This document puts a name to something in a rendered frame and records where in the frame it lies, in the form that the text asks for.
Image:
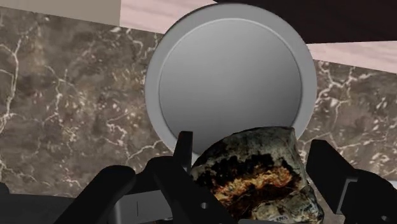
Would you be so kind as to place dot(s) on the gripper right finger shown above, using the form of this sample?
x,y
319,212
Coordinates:
x,y
341,180

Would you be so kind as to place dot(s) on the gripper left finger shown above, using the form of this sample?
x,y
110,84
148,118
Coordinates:
x,y
173,183

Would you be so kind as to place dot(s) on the mottled dark green brown lump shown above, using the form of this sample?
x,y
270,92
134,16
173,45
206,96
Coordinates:
x,y
257,173

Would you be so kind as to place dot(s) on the grey round plate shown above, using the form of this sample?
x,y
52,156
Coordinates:
x,y
229,83

